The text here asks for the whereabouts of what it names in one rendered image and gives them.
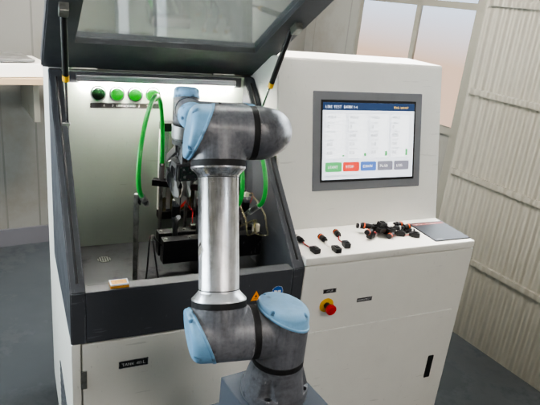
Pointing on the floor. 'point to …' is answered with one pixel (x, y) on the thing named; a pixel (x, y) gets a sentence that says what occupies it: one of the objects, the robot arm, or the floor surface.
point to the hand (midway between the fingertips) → (179, 199)
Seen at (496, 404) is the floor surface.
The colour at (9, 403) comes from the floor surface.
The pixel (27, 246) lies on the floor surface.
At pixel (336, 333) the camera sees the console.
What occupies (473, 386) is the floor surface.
